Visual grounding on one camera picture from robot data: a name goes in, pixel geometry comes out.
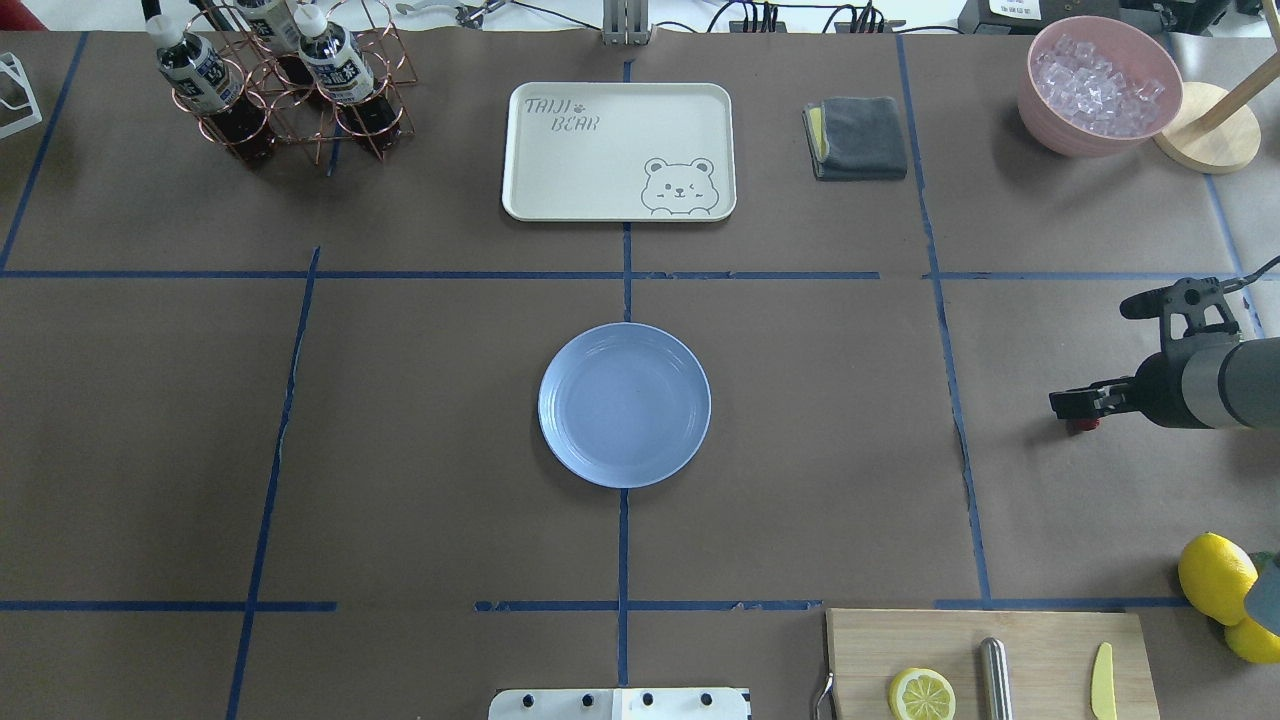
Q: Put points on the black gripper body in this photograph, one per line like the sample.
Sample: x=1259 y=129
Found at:
x=1160 y=389

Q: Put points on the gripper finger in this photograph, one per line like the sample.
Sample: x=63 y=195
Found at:
x=1100 y=399

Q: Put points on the blue ceramic plate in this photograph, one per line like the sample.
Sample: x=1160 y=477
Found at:
x=624 y=405

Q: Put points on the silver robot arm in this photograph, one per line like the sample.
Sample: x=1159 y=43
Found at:
x=1228 y=386

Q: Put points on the large yellow lemon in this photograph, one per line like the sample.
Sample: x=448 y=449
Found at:
x=1216 y=575

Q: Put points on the yellow plastic knife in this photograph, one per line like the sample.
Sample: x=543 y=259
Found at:
x=1102 y=691

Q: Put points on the clear ice cubes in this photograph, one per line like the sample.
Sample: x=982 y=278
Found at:
x=1092 y=92

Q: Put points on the pink bowl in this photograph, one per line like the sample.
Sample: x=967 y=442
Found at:
x=1129 y=47

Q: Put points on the lime half slice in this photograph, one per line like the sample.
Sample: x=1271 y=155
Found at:
x=921 y=693

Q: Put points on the folded grey cloth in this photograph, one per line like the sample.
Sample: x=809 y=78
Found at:
x=856 y=139

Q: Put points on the cream plastic tray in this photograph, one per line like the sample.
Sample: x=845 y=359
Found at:
x=619 y=152

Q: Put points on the dark sauce bottle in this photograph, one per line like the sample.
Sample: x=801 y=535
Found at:
x=211 y=89

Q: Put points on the white metal rack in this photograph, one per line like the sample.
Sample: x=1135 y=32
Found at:
x=18 y=99

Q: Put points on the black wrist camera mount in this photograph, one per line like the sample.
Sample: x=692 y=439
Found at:
x=1192 y=314

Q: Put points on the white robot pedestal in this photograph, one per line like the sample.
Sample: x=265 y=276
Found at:
x=622 y=703

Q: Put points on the aluminium frame post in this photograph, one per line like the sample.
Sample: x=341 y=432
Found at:
x=626 y=22

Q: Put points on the copper wire bottle rack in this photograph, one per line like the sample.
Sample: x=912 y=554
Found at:
x=302 y=116

